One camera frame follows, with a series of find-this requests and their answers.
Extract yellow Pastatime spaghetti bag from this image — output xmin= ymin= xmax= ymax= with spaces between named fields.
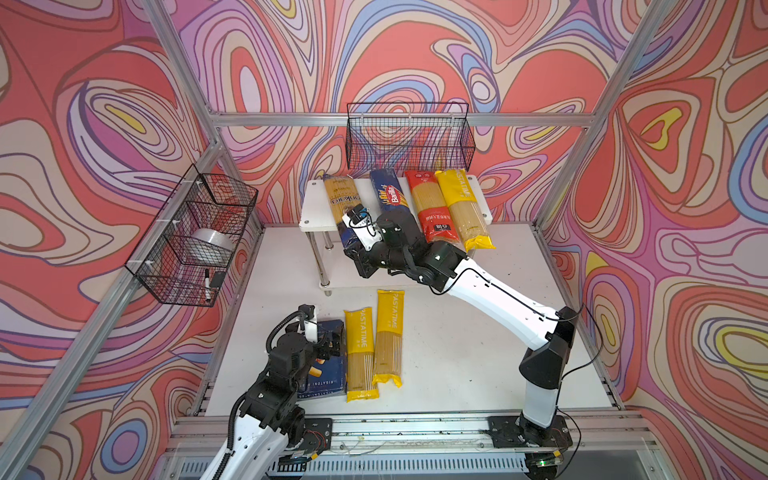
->
xmin=373 ymin=290 xmax=405 ymax=388
xmin=345 ymin=307 xmax=379 ymax=402
xmin=435 ymin=169 xmax=495 ymax=251

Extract red spaghetti bag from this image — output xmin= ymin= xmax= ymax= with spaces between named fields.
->
xmin=405 ymin=171 xmax=459 ymax=245

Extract dark blue Barilla spaghetti box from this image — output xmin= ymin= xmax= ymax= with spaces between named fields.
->
xmin=369 ymin=168 xmax=409 ymax=212

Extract blue Ankara spaghetti bag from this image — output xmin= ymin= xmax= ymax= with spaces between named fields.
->
xmin=323 ymin=175 xmax=362 ymax=249

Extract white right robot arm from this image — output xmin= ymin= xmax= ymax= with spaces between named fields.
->
xmin=342 ymin=205 xmax=579 ymax=447

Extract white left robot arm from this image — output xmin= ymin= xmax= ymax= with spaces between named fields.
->
xmin=201 ymin=304 xmax=342 ymax=479

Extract white two-tier shelf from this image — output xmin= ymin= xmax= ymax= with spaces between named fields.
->
xmin=299 ymin=174 xmax=493 ymax=297

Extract blue Barilla rigatoni box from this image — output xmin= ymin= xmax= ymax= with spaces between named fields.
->
xmin=298 ymin=319 xmax=347 ymax=399

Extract black marker pen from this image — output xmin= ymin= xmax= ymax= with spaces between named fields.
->
xmin=203 ymin=269 xmax=212 ymax=303

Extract silver tape roll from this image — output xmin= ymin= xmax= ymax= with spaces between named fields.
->
xmin=192 ymin=228 xmax=235 ymax=251

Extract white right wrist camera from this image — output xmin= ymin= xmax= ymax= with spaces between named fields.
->
xmin=342 ymin=204 xmax=383 ymax=251

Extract black wire basket back wall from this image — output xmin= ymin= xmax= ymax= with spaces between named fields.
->
xmin=345 ymin=101 xmax=476 ymax=175

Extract black wire basket wall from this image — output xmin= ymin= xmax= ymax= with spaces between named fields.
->
xmin=345 ymin=101 xmax=476 ymax=175
xmin=125 ymin=166 xmax=258 ymax=307

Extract black wire basket left wall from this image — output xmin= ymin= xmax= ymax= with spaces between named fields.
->
xmin=125 ymin=166 xmax=258 ymax=307

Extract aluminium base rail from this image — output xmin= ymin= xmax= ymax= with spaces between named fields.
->
xmin=167 ymin=413 xmax=655 ymax=478

